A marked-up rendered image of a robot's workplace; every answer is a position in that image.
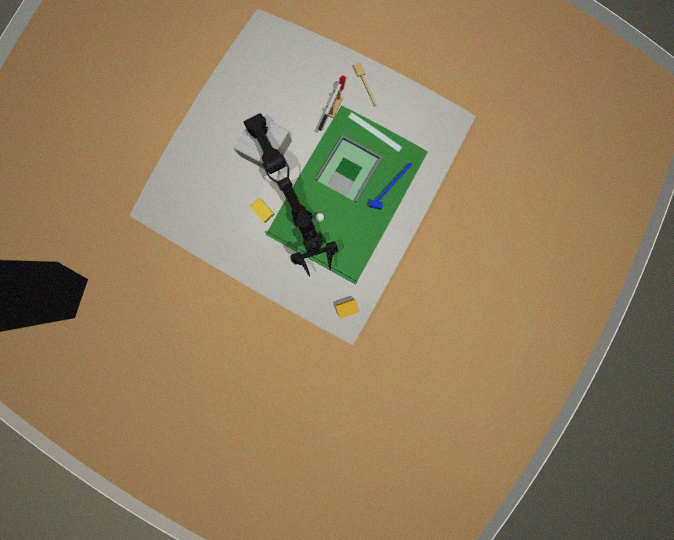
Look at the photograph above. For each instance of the green flat mat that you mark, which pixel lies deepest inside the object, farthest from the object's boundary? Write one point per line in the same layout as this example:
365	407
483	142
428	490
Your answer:
355	227

